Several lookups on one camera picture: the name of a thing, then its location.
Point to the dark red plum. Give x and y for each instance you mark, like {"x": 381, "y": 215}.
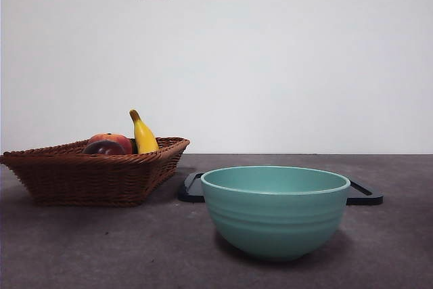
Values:
{"x": 103, "y": 148}

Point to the teal green bowl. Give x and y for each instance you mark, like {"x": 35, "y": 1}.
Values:
{"x": 277, "y": 224}

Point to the red yellow peach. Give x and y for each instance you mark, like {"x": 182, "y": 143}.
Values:
{"x": 125, "y": 143}

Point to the yellow banana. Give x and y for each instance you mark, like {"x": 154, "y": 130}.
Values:
{"x": 144, "y": 136}

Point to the brown wicker basket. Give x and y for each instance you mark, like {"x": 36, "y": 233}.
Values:
{"x": 91, "y": 180}

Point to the dark rectangular tray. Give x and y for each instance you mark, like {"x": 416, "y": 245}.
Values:
{"x": 192, "y": 194}

